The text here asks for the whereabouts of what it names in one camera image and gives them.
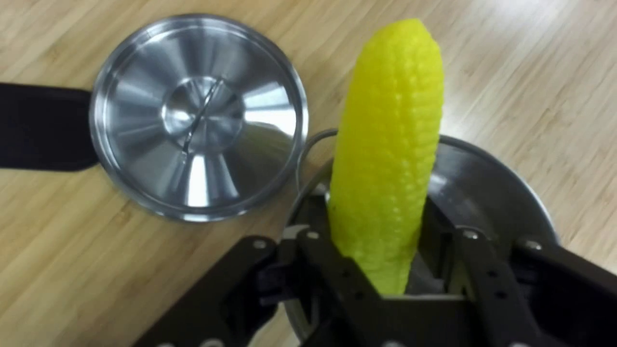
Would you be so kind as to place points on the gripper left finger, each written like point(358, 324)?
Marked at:
point(289, 270)

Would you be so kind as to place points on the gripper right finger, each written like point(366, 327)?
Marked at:
point(530, 289)

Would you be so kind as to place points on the yellow toy corn cob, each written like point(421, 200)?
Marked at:
point(388, 159)

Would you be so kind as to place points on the silver pot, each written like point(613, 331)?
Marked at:
point(482, 188)

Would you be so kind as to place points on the silver pot lid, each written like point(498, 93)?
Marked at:
point(198, 117)

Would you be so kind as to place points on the flat black object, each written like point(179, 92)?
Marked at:
point(41, 126)

